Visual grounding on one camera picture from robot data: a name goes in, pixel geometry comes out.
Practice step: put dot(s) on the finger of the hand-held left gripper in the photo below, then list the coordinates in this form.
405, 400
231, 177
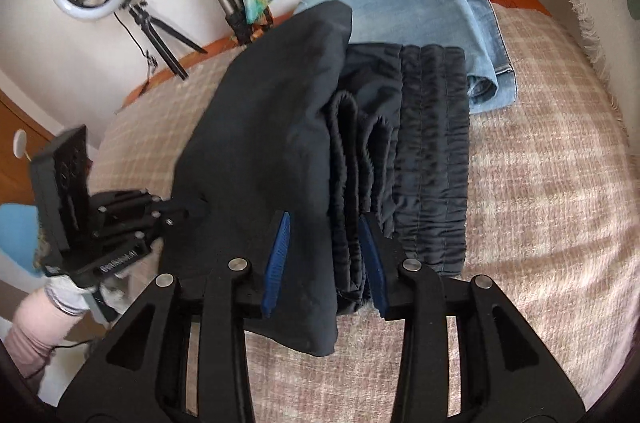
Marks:
145, 233
150, 203

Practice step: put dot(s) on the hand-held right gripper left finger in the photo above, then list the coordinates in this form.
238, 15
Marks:
276, 268

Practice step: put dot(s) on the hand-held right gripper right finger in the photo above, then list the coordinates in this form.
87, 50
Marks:
374, 268

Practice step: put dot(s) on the black pants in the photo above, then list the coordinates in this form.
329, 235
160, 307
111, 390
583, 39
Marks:
270, 128

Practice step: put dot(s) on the person's left forearm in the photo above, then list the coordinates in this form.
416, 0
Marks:
35, 328

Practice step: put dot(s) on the brown wooden cabinet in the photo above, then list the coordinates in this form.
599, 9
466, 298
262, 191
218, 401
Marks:
15, 183

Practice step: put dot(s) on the white round lamp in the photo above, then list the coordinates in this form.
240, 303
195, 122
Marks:
20, 144

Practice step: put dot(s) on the small black tripod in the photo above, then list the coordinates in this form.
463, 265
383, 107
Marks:
150, 25

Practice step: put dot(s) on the beige striped blanket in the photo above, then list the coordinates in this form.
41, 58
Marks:
540, 203

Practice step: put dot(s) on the light blue jeans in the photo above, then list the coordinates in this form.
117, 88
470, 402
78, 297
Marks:
400, 3

